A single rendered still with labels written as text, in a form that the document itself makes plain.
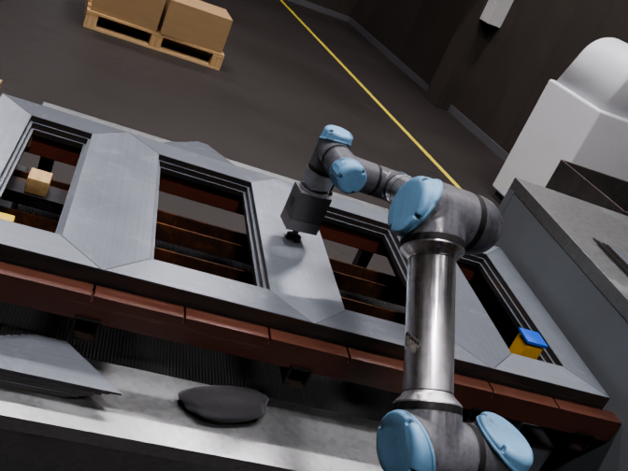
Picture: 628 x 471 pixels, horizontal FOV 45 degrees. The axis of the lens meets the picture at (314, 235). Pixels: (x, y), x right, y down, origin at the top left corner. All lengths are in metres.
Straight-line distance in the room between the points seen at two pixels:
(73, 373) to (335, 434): 0.55
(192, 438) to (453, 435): 0.50
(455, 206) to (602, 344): 0.85
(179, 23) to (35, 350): 5.02
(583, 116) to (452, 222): 4.50
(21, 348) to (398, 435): 0.71
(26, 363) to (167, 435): 0.29
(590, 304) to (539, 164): 3.89
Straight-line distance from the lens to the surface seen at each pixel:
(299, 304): 1.65
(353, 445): 1.65
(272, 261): 1.77
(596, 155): 5.89
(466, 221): 1.38
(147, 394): 1.54
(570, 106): 5.94
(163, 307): 1.53
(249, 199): 2.07
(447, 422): 1.26
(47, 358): 1.50
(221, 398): 1.55
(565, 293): 2.26
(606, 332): 2.10
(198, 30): 6.37
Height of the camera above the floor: 1.65
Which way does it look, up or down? 23 degrees down
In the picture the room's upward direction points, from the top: 24 degrees clockwise
